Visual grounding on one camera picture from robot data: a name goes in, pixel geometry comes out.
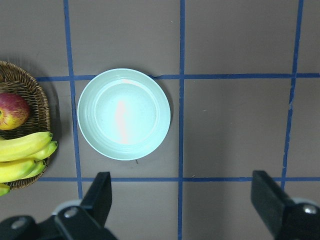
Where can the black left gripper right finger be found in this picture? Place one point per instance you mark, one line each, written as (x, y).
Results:
(286, 218)

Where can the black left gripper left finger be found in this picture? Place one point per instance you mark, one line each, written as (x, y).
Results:
(86, 221)

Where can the light green plate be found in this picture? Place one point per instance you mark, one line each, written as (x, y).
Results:
(123, 114)

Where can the yellow banana top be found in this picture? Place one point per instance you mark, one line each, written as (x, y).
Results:
(21, 147)

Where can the red yellow apple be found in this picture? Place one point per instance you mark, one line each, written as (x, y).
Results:
(14, 111)

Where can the brown wicker basket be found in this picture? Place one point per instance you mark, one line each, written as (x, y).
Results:
(14, 79)

